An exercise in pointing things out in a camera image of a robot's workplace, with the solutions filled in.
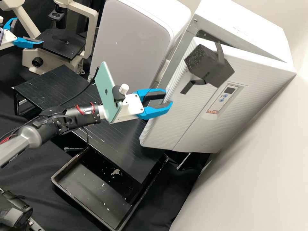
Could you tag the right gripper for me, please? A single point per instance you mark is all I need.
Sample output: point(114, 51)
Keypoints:
point(132, 107)

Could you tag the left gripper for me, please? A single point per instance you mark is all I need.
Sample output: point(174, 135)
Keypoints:
point(9, 38)

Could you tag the incubator door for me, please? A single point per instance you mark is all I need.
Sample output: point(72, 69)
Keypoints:
point(204, 115)

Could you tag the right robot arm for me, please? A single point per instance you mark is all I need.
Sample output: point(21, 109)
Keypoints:
point(29, 139)

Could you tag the white incubator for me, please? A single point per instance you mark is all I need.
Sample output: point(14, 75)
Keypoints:
point(240, 19)

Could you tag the cream microscope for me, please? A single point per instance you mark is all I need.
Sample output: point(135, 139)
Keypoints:
point(50, 55)

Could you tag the black platform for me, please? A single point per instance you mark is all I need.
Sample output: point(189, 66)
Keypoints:
point(125, 144)
point(43, 84)

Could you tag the black tray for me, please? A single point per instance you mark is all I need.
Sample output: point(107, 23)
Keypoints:
point(96, 187)

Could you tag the right wrist camera phone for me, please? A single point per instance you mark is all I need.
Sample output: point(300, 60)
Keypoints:
point(106, 89)

